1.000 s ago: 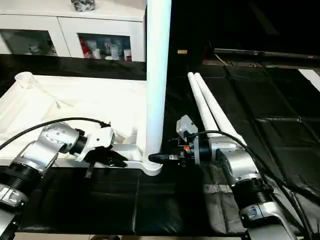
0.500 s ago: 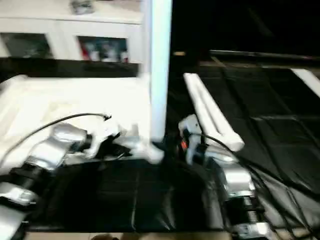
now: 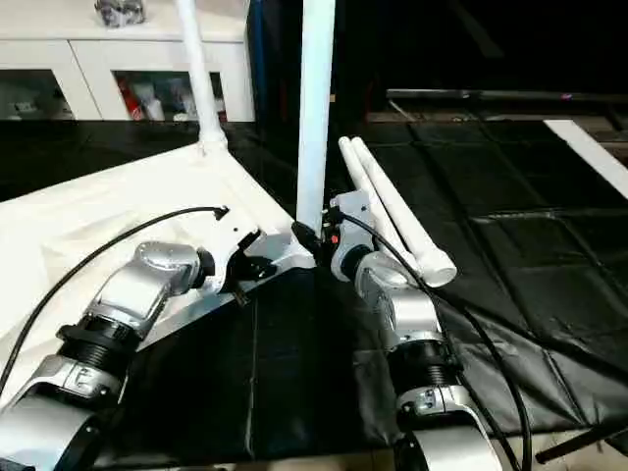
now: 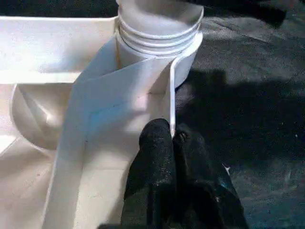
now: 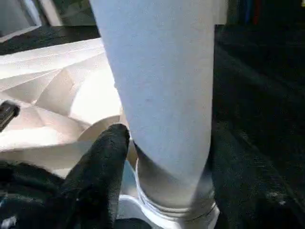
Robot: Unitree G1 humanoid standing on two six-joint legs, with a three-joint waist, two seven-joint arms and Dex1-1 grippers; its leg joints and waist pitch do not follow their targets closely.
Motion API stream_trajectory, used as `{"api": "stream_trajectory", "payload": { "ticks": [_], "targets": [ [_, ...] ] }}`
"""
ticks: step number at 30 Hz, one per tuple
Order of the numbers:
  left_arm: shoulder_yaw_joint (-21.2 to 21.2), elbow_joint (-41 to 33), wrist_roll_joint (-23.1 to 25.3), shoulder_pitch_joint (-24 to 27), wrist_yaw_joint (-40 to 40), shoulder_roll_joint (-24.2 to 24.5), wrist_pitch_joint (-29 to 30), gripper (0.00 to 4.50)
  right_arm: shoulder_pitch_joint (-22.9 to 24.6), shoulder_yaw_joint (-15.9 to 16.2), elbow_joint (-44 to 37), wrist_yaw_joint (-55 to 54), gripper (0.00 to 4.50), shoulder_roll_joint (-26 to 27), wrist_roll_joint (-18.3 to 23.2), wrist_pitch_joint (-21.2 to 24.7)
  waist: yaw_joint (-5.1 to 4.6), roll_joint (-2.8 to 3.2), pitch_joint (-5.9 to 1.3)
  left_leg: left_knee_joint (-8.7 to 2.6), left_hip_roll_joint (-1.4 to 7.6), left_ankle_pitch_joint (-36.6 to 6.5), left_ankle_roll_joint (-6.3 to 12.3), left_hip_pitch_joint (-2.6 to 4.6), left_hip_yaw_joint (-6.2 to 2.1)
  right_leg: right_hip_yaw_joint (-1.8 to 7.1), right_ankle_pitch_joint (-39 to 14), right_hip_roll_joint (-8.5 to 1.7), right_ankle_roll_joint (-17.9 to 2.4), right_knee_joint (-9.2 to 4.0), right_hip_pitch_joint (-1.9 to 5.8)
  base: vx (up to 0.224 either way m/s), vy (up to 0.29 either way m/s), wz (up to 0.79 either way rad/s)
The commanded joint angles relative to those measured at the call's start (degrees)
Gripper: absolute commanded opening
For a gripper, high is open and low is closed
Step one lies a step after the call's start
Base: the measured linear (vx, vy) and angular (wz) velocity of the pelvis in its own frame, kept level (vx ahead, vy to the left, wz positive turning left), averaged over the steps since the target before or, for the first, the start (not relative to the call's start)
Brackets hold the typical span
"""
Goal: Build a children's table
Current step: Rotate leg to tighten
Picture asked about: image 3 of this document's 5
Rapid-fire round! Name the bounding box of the white flat strip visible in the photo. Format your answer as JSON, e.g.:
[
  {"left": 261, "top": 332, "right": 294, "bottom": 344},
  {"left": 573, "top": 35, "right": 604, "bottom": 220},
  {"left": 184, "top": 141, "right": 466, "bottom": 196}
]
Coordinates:
[{"left": 545, "top": 119, "right": 628, "bottom": 198}]

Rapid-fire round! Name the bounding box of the dark long rail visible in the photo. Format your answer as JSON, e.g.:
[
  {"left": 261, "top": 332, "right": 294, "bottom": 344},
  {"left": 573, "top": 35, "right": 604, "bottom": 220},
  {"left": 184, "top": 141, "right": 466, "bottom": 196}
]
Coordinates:
[{"left": 388, "top": 87, "right": 628, "bottom": 108}]

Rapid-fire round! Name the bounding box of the grey crumpled object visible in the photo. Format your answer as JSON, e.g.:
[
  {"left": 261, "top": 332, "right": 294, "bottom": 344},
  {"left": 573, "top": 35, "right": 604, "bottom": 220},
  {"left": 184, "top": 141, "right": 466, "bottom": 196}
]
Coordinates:
[{"left": 95, "top": 0, "right": 147, "bottom": 28}]

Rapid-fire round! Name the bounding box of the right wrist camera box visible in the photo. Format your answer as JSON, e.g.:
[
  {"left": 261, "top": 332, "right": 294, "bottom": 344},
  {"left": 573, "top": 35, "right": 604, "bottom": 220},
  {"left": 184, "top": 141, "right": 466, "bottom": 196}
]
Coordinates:
[{"left": 328, "top": 188, "right": 380, "bottom": 247}]

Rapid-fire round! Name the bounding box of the black work mat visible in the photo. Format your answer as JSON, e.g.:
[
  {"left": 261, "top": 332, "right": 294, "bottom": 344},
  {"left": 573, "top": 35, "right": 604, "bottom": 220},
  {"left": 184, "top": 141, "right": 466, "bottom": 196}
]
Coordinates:
[{"left": 0, "top": 118, "right": 628, "bottom": 462}]

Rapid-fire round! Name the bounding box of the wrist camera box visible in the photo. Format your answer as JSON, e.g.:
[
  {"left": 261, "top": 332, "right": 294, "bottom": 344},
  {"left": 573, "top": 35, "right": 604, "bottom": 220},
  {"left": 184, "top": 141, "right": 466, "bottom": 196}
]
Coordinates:
[
  {"left": 200, "top": 220, "right": 265, "bottom": 296},
  {"left": 328, "top": 188, "right": 380, "bottom": 247}
]

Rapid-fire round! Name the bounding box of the white plastic table top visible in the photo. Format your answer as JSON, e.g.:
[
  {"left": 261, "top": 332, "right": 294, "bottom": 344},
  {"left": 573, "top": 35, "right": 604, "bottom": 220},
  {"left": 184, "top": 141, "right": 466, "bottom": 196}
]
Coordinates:
[{"left": 0, "top": 137, "right": 317, "bottom": 405}]

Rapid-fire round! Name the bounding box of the white glass-door cabinet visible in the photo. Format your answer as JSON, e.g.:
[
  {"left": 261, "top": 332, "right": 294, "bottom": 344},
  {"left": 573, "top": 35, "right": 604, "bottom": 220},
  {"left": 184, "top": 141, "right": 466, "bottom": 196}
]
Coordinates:
[{"left": 0, "top": 0, "right": 252, "bottom": 125}]

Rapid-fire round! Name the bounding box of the red bottle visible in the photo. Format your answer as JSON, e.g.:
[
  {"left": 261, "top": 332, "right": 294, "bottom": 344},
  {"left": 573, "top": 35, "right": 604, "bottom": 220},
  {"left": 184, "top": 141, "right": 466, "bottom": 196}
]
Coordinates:
[{"left": 119, "top": 80, "right": 139, "bottom": 122}]

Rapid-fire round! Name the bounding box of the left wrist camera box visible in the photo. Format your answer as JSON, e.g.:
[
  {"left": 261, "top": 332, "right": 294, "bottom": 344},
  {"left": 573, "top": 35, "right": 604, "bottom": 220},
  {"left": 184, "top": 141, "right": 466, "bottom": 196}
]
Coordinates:
[{"left": 200, "top": 220, "right": 265, "bottom": 296}]

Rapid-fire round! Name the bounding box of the white plastic table leg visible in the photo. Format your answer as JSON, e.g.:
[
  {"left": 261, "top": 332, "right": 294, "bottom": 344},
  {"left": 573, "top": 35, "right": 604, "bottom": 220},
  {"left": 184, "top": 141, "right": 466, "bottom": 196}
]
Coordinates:
[
  {"left": 175, "top": 0, "right": 230, "bottom": 154},
  {"left": 294, "top": 0, "right": 338, "bottom": 233},
  {"left": 339, "top": 137, "right": 425, "bottom": 272},
  {"left": 350, "top": 137, "right": 458, "bottom": 288}
]

